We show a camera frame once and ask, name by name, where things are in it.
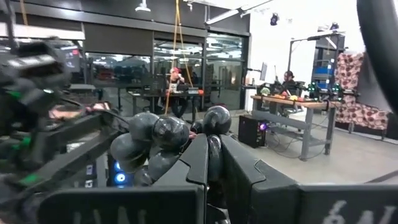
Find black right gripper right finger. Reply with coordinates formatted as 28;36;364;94
219;133;398;224

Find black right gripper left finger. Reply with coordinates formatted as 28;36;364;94
37;133;209;224

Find black grape bunch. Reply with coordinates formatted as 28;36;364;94
109;105;233;224

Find black computer blue lights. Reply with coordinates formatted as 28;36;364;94
107;154;135;188

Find black computer tower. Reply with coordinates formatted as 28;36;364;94
238;114;268;149

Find wooden table grey legs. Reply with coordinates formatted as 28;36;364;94
250;94;341;162

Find wooden work table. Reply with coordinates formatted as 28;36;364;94
48;101;113;122

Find dark office desk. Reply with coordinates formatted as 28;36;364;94
127;88;205;124

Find person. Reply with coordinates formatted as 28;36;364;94
160;67;189;119
281;70;298;94

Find black robot station green lights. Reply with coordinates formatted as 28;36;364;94
306;80;360;102

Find computer monitor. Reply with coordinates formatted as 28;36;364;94
259;61;268;82

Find blue storage bin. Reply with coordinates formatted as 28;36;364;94
313;58;335;78

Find red white patterned cloth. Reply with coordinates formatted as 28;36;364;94
334;52;389;131

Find black storage rack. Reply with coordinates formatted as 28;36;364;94
312;32;346;94

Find long ceiling light bar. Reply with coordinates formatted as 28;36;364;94
204;0;274;26

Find white ceiling lamp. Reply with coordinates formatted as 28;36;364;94
134;0;152;13

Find grey overhead camera stand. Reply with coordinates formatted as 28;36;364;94
287;30;346;73

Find yellow hanging rope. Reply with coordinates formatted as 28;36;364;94
164;0;194;115

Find thick black cable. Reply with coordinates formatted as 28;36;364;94
356;0;398;116

